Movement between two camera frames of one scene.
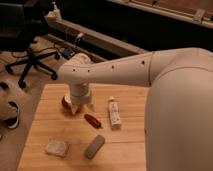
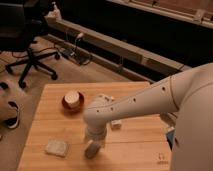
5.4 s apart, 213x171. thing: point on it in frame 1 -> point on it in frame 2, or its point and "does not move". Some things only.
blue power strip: (67, 52) does not move
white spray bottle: (55, 14) does not move
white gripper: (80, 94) -> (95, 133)
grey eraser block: (94, 147) does not move
